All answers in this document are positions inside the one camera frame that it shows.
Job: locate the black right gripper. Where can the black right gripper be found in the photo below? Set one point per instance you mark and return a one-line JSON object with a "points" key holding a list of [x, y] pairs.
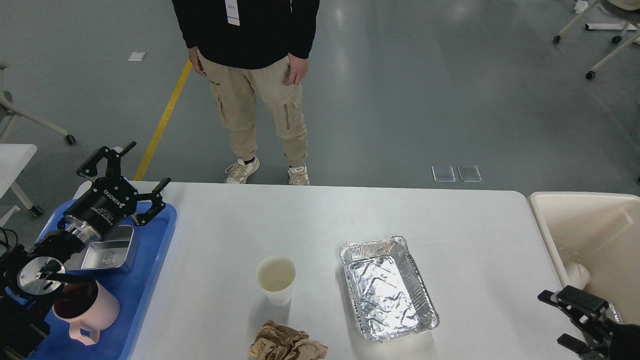
{"points": [[576, 303]]}

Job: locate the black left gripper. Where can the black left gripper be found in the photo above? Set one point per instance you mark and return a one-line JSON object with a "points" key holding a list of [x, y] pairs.
{"points": [[102, 207]]}

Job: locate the square stainless steel tray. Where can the square stainless steel tray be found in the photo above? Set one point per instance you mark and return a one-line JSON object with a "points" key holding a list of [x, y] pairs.
{"points": [[114, 255]]}

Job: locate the pink ribbed mug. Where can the pink ribbed mug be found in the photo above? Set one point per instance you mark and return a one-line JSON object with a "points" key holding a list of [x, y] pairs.
{"points": [[89, 309]]}

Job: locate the white paper cup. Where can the white paper cup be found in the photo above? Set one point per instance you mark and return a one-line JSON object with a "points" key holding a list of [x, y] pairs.
{"points": [[275, 275]]}

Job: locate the aluminium foil tray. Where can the aluminium foil tray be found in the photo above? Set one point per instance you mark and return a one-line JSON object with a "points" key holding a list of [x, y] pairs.
{"points": [[387, 293]]}

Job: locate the brown paper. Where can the brown paper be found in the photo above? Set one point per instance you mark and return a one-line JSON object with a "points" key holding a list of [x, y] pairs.
{"points": [[275, 341]]}

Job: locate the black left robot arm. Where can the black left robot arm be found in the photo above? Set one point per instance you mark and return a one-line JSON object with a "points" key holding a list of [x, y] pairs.
{"points": [[37, 280]]}

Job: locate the white cup in bin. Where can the white cup in bin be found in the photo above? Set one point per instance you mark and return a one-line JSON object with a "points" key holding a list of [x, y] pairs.
{"points": [[577, 275]]}

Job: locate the beige plastic bin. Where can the beige plastic bin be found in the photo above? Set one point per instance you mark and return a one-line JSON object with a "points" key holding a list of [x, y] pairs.
{"points": [[600, 231]]}

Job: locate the blue plastic tray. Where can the blue plastic tray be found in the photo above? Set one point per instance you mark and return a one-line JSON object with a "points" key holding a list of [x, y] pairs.
{"points": [[145, 270]]}

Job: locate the white side table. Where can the white side table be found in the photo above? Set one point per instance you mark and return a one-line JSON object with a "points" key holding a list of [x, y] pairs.
{"points": [[14, 157]]}

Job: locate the white floor label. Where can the white floor label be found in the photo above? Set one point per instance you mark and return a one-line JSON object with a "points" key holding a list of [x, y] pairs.
{"points": [[136, 56]]}

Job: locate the white chair left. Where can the white chair left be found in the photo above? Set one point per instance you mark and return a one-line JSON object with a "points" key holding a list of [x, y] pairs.
{"points": [[16, 112]]}

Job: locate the person in black sweater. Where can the person in black sweater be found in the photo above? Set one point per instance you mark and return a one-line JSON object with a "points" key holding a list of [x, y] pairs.
{"points": [[252, 50]]}

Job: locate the floor socket plate right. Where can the floor socket plate right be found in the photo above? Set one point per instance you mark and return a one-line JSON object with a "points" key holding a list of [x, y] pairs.
{"points": [[469, 173]]}

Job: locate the floor socket plate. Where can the floor socket plate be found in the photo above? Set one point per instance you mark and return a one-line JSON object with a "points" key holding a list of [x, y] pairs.
{"points": [[469, 173], [443, 174]]}

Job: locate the floor socket plate left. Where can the floor socket plate left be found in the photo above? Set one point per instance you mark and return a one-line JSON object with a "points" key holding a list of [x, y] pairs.
{"points": [[443, 174]]}

